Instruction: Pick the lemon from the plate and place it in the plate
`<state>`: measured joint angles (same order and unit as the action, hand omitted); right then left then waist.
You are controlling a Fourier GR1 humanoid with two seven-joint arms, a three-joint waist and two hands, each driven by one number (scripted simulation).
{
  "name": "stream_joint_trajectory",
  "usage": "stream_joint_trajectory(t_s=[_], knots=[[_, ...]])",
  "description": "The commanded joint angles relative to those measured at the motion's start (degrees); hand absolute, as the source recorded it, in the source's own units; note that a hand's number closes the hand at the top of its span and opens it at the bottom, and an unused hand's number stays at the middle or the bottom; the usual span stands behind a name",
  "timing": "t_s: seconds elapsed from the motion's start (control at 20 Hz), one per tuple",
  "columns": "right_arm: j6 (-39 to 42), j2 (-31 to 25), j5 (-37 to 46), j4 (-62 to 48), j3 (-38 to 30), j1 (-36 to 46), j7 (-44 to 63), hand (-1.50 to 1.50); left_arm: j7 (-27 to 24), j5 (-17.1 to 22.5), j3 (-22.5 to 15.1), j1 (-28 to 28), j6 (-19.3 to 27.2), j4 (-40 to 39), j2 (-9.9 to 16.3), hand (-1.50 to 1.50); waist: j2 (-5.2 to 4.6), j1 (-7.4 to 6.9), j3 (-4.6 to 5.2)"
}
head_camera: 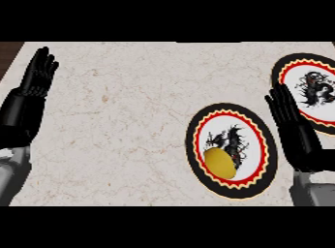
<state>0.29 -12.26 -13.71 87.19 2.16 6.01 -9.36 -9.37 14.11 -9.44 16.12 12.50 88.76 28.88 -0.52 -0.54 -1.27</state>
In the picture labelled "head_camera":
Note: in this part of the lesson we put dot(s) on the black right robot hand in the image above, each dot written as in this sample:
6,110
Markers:
305,142

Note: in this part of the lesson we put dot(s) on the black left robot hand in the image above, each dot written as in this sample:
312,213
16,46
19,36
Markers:
20,109

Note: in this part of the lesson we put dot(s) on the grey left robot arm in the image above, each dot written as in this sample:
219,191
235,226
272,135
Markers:
4,176

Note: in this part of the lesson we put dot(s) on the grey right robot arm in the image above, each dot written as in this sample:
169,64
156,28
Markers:
317,192

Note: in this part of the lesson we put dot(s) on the black-rimmed dragon plate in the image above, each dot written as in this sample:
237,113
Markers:
318,93
231,150

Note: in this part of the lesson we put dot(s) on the yellow lemon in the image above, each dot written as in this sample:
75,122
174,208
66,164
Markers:
221,163

